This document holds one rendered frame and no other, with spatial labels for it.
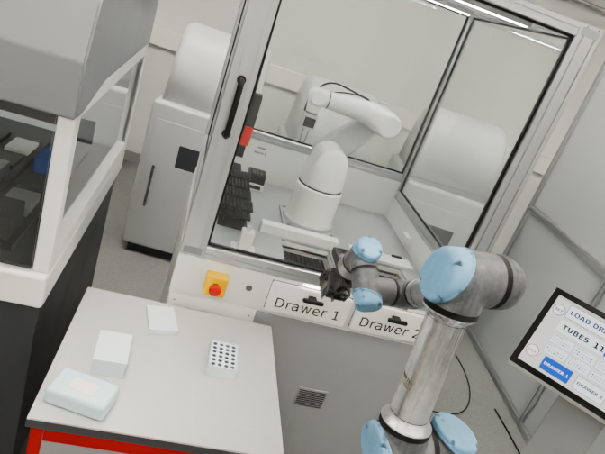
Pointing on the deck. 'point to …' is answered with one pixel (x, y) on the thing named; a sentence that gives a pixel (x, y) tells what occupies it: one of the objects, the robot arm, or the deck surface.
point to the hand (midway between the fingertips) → (324, 288)
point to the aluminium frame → (539, 136)
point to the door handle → (234, 106)
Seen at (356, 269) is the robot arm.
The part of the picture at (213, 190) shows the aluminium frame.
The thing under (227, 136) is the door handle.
